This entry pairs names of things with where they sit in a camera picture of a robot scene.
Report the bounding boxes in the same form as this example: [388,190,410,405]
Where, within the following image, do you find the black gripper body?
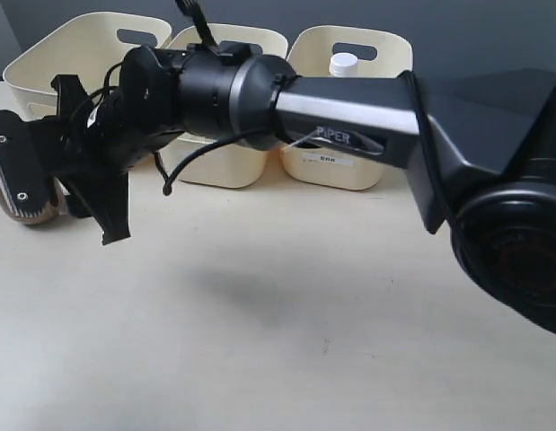
[25,74,171,216]

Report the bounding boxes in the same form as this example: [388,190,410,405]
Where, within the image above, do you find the brown wooden cup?
[0,179,66,225]

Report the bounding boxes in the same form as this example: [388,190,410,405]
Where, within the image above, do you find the clear bottle white cap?
[329,52,359,78]

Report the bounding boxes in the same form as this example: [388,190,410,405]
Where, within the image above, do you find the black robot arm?
[27,44,556,335]

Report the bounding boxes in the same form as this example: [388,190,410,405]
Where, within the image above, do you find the left cream plastic bin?
[3,12,172,119]

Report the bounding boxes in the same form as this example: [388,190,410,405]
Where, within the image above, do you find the cream plastic bin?
[279,25,413,190]
[160,23,288,189]
[3,12,172,119]

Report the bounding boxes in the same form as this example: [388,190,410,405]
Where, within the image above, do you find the middle cream plastic bin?
[160,23,288,189]

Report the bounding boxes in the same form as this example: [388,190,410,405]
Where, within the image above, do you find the right cream plastic bin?
[279,25,413,190]

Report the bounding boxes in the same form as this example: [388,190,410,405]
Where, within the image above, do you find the black cable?
[151,125,265,197]

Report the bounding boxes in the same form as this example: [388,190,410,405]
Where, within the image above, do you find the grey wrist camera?
[0,110,57,216]

